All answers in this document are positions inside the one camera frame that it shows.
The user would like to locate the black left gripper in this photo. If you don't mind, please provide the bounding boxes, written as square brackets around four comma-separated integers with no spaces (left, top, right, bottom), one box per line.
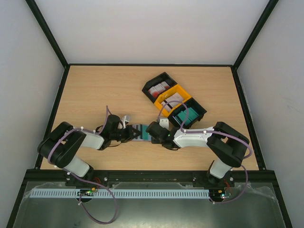
[111,125,142,143]

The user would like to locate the teal card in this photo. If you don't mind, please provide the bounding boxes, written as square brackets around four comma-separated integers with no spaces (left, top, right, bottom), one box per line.
[140,124,152,142]

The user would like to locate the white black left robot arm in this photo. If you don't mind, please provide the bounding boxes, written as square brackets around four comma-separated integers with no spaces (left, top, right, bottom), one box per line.
[38,114,142,181]

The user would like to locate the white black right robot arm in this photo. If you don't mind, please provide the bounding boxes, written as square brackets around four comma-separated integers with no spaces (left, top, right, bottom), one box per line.
[146,122,253,186]

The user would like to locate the teal cards stack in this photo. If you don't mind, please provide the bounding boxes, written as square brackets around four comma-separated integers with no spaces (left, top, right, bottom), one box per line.
[174,107,199,128]

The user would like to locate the black bin with teal cards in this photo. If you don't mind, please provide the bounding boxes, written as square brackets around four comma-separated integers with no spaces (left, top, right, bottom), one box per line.
[168,98,207,129]

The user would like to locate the red white cards stack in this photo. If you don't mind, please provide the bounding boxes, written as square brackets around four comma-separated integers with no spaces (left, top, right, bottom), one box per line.
[148,81,170,98]

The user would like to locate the yellow card bin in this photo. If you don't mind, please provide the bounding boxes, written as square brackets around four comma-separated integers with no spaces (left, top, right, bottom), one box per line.
[154,84,192,117]

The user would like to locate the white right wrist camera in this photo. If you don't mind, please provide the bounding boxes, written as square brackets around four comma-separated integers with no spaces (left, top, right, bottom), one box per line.
[158,117,170,130]

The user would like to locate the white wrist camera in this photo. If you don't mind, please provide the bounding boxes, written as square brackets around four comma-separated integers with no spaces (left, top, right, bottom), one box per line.
[121,115,130,129]
[158,117,170,130]

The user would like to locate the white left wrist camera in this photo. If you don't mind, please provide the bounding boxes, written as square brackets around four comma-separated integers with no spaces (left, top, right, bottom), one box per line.
[121,115,130,129]

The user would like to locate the white slotted cable duct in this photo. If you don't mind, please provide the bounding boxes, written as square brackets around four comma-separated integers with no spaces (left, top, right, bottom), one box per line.
[29,189,209,199]

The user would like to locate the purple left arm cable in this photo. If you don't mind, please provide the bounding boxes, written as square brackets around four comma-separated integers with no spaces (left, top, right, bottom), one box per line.
[47,105,118,225]

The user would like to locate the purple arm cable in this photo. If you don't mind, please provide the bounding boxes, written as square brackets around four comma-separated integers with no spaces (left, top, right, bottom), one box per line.
[157,101,252,205]
[47,105,118,225]

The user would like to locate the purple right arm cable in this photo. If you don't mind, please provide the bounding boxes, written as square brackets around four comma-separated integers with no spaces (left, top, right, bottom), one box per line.
[157,101,252,205]

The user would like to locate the black enclosure frame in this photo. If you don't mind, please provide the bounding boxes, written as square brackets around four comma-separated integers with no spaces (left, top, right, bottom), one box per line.
[0,0,304,228]

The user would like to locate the black mounting rail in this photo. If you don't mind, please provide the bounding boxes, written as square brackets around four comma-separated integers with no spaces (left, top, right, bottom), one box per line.
[23,169,276,188]

